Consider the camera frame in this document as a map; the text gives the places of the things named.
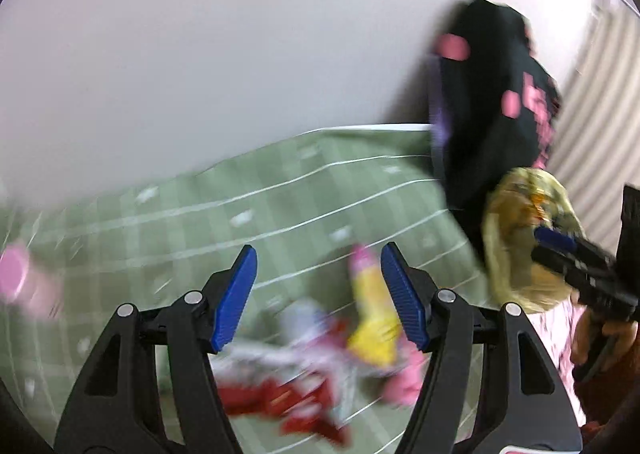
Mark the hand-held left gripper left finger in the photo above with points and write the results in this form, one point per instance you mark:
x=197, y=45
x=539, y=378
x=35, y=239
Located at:
x=235, y=304

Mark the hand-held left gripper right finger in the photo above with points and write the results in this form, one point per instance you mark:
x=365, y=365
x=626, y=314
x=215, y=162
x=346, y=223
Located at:
x=402, y=304

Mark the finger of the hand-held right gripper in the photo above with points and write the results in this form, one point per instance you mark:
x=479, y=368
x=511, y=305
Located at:
x=560, y=246

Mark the yellow pink snack packet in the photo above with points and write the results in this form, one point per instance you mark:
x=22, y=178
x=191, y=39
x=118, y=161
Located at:
x=372, y=314

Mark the yellow-green snack bag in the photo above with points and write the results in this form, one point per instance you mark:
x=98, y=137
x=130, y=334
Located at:
x=515, y=254

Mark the person's right forearm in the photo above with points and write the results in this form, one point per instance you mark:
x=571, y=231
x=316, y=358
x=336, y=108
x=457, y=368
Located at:
x=610, y=399

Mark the person's right hand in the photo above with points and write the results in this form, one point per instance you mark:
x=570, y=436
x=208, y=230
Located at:
x=622, y=329

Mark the white blue packet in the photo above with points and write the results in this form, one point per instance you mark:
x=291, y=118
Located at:
x=295, y=324

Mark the pink wrapper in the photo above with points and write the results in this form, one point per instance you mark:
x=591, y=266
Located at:
x=400, y=381

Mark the pink floral bedding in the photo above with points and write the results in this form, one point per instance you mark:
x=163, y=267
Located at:
x=555, y=339

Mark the red crumpled wrapper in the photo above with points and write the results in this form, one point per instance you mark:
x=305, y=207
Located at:
x=280, y=399

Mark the green grid mat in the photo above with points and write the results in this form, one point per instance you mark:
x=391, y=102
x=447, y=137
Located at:
x=150, y=234

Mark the striped curtain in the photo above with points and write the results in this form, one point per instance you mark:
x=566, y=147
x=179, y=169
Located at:
x=595, y=109

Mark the purple cloth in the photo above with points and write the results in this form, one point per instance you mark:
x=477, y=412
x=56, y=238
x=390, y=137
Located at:
x=440, y=119

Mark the pink round object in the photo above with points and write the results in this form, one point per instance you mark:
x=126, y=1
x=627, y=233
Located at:
x=20, y=274

